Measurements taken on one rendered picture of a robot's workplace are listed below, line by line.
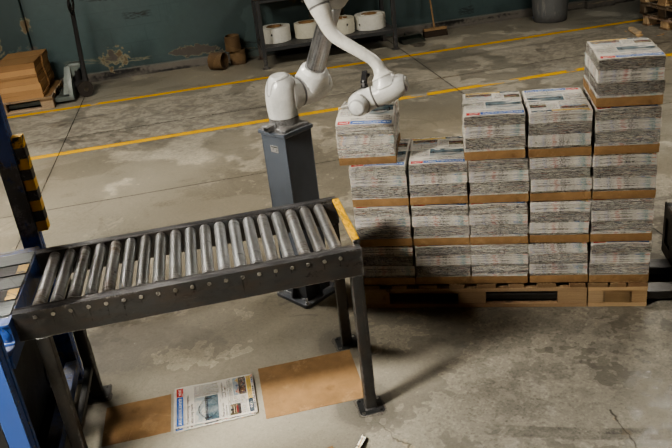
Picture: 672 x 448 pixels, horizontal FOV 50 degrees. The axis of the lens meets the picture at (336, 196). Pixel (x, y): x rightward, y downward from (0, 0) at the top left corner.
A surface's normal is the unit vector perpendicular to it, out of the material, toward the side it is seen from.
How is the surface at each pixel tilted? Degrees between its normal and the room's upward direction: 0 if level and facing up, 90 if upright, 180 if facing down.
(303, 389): 0
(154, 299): 90
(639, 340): 0
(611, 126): 90
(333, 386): 0
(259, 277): 90
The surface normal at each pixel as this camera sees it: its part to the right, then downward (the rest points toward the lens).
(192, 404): -0.10, -0.91
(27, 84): 0.17, 0.39
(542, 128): -0.14, 0.42
